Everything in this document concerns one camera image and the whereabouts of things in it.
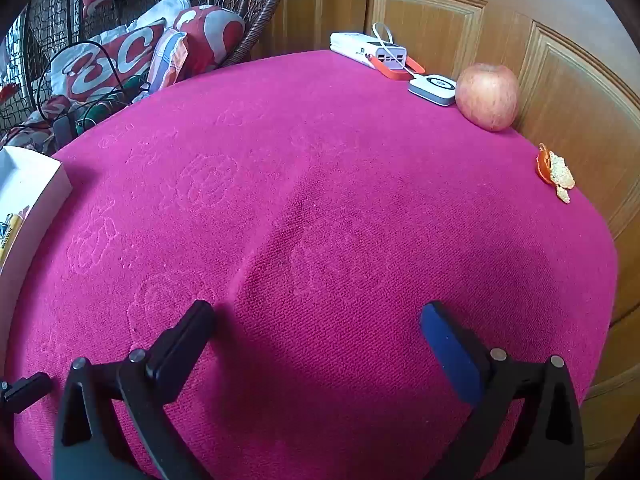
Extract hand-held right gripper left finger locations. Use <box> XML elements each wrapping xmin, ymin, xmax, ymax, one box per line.
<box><xmin>52</xmin><ymin>300</ymin><xmax>217</xmax><ymax>480</ymax></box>

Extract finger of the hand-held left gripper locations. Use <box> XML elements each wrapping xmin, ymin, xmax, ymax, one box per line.
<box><xmin>0</xmin><ymin>371</ymin><xmax>54</xmax><ymax>415</ymax></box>

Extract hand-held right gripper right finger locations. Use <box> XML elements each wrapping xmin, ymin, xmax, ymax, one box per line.
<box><xmin>419</xmin><ymin>301</ymin><xmax>586</xmax><ymax>480</ymax></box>

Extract white cardboard tray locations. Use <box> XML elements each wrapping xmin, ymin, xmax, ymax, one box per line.
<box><xmin>0</xmin><ymin>146</ymin><xmax>72</xmax><ymax>277</ymax></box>

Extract magenta tablecloth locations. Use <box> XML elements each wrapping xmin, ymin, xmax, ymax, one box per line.
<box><xmin>5</xmin><ymin>50</ymin><xmax>621</xmax><ymax>480</ymax></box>

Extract orange peel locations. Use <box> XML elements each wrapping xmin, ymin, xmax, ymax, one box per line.
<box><xmin>536</xmin><ymin>143</ymin><xmax>577</xmax><ymax>205</ymax></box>

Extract green cloth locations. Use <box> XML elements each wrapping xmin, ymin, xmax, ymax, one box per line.
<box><xmin>75</xmin><ymin>77</ymin><xmax>151</xmax><ymax>123</ymax></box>

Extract red apple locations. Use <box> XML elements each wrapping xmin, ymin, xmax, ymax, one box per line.
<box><xmin>454</xmin><ymin>62</ymin><xmax>521</xmax><ymax>133</ymax></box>

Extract white square charger pad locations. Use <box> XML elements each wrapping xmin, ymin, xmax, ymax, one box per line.
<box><xmin>407</xmin><ymin>74</ymin><xmax>458</xmax><ymax>108</ymax></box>

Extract plaid pillow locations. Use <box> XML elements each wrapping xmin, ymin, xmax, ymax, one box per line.
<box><xmin>147</xmin><ymin>27</ymin><xmax>190</xmax><ymax>95</ymax></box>

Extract square red white pillow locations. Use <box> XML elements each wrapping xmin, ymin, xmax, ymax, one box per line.
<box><xmin>50</xmin><ymin>22</ymin><xmax>168</xmax><ymax>103</ymax></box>

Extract red white seat cushion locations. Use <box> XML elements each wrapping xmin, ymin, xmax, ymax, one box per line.
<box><xmin>0</xmin><ymin>5</ymin><xmax>247</xmax><ymax>157</ymax></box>

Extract white power bank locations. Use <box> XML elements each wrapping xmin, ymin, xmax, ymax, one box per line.
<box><xmin>330</xmin><ymin>31</ymin><xmax>412</xmax><ymax>72</ymax></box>

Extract orange strap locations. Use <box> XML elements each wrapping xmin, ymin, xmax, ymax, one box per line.
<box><xmin>367</xmin><ymin>55</ymin><xmax>426</xmax><ymax>82</ymax></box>

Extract black cable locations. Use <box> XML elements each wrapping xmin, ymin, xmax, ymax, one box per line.
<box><xmin>32</xmin><ymin>40</ymin><xmax>151</xmax><ymax>136</ymax></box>

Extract white cable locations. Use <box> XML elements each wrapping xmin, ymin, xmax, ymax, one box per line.
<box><xmin>372</xmin><ymin>22</ymin><xmax>401</xmax><ymax>68</ymax></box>

